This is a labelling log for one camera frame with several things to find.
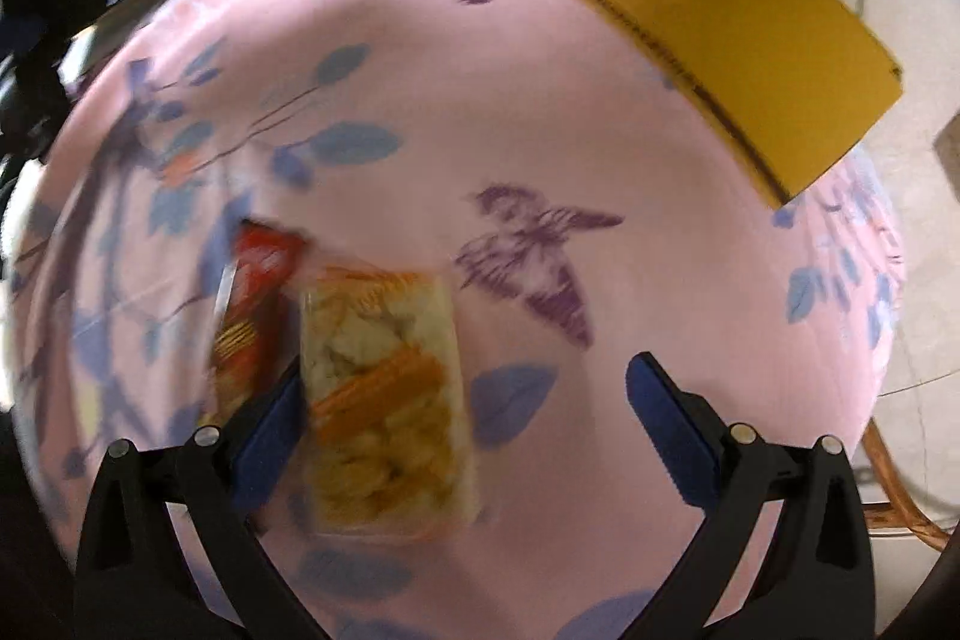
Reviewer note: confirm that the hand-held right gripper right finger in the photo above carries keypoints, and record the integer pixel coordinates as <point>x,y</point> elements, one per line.
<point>667,415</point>

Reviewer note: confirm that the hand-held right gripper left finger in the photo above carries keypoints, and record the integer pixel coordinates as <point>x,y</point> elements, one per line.
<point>270,430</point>

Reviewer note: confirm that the orange cracker packet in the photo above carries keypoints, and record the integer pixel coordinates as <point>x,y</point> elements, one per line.
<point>382,400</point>

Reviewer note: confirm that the red snack packet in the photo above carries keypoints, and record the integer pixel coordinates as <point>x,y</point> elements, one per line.
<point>251,302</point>

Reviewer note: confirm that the yellow cardboard box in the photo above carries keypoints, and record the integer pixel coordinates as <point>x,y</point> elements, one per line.
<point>712,10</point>

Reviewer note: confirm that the wooden chair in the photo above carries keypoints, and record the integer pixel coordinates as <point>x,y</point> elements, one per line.
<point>892,482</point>

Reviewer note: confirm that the pink printed tablecloth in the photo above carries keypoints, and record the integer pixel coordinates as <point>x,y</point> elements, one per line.
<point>450,123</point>

